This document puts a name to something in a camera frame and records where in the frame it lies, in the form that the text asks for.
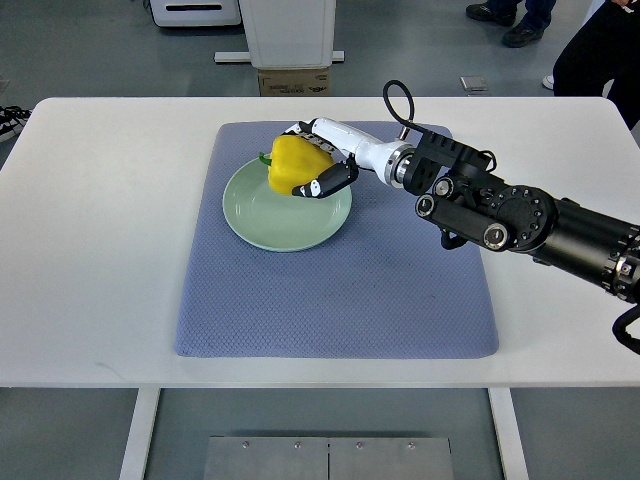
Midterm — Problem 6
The yellow bell pepper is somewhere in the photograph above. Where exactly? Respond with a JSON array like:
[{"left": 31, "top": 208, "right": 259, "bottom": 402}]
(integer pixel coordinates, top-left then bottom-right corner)
[{"left": 259, "top": 135, "right": 334, "bottom": 195}]

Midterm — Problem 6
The blue textured cloth mat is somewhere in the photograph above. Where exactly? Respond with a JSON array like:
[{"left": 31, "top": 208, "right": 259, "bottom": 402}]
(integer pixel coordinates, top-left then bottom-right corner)
[{"left": 174, "top": 121, "right": 499, "bottom": 359}]

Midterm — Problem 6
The white right table leg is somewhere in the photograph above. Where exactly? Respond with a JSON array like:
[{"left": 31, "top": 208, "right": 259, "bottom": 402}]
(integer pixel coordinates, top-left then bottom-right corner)
[{"left": 488, "top": 387, "right": 530, "bottom": 480}]

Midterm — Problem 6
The light green plate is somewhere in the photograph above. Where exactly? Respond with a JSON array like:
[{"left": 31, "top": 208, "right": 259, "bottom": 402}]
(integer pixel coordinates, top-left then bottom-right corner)
[{"left": 222, "top": 159, "right": 352, "bottom": 252}]

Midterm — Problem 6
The black shoe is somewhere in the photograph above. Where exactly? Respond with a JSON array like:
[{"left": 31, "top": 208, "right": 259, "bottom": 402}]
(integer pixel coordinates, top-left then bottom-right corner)
[
  {"left": 501, "top": 23, "right": 544, "bottom": 48},
  {"left": 465, "top": 2, "right": 517, "bottom": 27}
]

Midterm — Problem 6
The black shoe right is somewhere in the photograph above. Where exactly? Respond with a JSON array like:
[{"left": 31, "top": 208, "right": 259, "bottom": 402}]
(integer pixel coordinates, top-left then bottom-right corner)
[{"left": 501, "top": 23, "right": 544, "bottom": 48}]

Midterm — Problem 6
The grey metal base plate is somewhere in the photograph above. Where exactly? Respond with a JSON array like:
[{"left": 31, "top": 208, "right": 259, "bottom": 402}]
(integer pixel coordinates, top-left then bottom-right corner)
[{"left": 204, "top": 437, "right": 454, "bottom": 479}]

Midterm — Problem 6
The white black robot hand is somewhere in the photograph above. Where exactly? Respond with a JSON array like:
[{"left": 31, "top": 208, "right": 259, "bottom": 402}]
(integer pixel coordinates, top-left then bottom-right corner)
[{"left": 282, "top": 118, "right": 414, "bottom": 199}]

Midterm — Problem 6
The white pedestal column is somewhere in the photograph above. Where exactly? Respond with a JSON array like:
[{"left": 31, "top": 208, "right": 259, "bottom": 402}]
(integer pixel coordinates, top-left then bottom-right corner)
[{"left": 214, "top": 0, "right": 345, "bottom": 70}]

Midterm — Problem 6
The cardboard box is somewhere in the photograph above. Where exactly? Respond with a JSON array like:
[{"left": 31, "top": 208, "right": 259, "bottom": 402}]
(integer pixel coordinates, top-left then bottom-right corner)
[{"left": 258, "top": 67, "right": 330, "bottom": 97}]

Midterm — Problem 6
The white table leg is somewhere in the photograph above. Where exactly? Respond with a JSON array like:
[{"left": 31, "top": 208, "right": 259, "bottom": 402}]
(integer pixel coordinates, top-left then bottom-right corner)
[
  {"left": 488, "top": 387, "right": 530, "bottom": 480},
  {"left": 119, "top": 387, "right": 161, "bottom": 480}
]

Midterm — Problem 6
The black white sneaker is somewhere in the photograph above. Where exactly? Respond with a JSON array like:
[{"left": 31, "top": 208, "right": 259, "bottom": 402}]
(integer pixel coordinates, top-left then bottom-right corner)
[{"left": 0, "top": 106, "right": 32, "bottom": 142}]

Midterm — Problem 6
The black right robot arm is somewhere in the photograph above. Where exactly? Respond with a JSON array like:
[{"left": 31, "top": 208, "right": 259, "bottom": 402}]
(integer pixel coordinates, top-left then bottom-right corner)
[{"left": 388, "top": 113, "right": 639, "bottom": 352}]

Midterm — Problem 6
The grey floor outlet plate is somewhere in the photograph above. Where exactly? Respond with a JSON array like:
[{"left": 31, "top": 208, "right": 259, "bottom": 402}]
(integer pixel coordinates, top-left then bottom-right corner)
[{"left": 459, "top": 75, "right": 489, "bottom": 92}]

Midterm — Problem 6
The black shoe left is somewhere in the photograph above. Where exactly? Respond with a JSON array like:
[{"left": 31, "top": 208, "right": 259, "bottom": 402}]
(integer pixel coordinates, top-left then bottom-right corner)
[{"left": 465, "top": 2, "right": 517, "bottom": 27}]

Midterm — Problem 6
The white machine with slot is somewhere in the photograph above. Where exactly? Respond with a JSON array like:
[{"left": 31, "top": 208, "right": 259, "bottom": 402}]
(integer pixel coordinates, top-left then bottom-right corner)
[{"left": 149, "top": 0, "right": 242, "bottom": 28}]

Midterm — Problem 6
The white left table leg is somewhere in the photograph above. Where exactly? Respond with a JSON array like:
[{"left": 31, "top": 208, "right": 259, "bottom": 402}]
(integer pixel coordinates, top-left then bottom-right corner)
[{"left": 119, "top": 387, "right": 161, "bottom": 480}]

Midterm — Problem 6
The person in black trousers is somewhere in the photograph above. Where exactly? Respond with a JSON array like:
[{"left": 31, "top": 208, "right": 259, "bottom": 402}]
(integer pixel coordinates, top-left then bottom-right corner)
[{"left": 552, "top": 1, "right": 639, "bottom": 129}]

